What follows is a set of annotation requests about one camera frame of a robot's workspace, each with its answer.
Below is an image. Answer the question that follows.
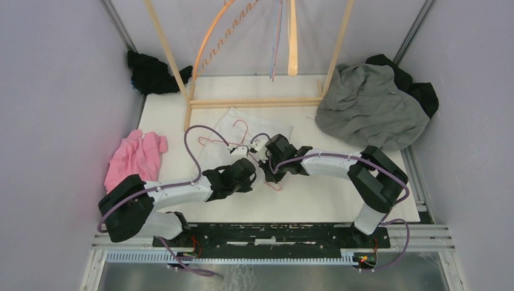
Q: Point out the white skirt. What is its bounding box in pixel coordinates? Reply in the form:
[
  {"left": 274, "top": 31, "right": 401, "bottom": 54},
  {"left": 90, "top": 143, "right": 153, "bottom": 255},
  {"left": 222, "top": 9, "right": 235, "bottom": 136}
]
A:
[{"left": 198, "top": 106, "right": 295, "bottom": 174}]

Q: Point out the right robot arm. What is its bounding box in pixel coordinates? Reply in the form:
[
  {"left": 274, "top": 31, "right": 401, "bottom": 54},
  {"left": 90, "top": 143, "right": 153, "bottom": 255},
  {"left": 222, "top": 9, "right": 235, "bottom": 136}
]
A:
[{"left": 250, "top": 134, "right": 410, "bottom": 247}]

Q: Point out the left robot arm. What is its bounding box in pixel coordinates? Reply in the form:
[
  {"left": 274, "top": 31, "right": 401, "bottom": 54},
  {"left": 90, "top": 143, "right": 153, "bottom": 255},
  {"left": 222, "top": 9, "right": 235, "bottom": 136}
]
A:
[{"left": 98, "top": 158, "right": 256, "bottom": 247}]

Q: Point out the wooden hanger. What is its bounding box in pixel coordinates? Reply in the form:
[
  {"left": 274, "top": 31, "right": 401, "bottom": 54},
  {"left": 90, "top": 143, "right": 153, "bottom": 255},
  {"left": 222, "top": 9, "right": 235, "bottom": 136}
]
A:
[{"left": 287, "top": 0, "right": 298, "bottom": 76}]

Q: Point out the orange plastic hanger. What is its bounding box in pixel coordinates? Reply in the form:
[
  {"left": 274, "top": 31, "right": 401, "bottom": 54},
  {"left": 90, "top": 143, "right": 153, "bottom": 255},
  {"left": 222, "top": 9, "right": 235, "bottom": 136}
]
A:
[{"left": 192, "top": 0, "right": 259, "bottom": 81}]

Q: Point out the wooden clothes rack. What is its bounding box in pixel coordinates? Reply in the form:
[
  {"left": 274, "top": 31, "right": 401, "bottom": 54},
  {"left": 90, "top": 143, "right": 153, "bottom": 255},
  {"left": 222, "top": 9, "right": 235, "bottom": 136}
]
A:
[{"left": 143, "top": 0, "right": 355, "bottom": 131}]

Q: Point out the grey garment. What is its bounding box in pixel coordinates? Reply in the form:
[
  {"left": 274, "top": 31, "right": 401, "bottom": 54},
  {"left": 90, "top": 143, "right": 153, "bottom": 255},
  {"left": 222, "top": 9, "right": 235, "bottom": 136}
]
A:
[{"left": 315, "top": 64, "right": 430, "bottom": 152}]

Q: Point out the pink garment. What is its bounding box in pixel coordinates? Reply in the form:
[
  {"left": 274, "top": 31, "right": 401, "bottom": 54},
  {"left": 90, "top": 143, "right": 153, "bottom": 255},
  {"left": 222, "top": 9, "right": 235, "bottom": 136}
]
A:
[{"left": 104, "top": 129, "right": 168, "bottom": 193}]

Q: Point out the black garment left corner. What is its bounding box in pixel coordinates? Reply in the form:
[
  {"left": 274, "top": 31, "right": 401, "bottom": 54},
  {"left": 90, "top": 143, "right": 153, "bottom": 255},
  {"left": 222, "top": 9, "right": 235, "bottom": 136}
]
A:
[{"left": 127, "top": 50, "right": 180, "bottom": 95}]

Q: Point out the black garment corner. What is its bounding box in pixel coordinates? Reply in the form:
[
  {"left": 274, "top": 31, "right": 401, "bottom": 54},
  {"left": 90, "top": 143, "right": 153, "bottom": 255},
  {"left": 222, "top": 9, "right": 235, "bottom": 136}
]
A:
[
  {"left": 365, "top": 54, "right": 439, "bottom": 119},
  {"left": 127, "top": 50, "right": 180, "bottom": 95}
]

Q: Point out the black garment right corner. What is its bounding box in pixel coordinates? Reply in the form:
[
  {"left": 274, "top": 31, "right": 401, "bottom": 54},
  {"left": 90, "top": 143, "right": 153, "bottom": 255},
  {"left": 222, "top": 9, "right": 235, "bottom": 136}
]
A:
[{"left": 365, "top": 54, "right": 439, "bottom": 119}]

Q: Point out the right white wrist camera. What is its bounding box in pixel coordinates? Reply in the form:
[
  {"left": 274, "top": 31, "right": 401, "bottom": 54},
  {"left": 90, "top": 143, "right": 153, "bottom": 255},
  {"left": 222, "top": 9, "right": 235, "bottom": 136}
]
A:
[{"left": 249, "top": 139, "right": 268, "bottom": 162}]

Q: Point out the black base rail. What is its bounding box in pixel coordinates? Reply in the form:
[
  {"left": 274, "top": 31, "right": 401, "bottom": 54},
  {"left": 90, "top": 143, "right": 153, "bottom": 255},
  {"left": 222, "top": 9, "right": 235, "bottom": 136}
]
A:
[{"left": 167, "top": 222, "right": 391, "bottom": 259}]

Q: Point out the white cable duct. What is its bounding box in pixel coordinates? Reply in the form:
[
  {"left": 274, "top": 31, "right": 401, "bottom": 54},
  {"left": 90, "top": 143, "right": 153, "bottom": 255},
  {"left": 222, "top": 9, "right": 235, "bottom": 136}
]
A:
[{"left": 105, "top": 250, "right": 361, "bottom": 267}]

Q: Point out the blue wire hanger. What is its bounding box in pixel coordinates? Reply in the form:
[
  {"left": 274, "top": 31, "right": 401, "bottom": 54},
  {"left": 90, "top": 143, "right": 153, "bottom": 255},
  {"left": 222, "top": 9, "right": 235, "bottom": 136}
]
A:
[{"left": 268, "top": 0, "right": 282, "bottom": 79}]

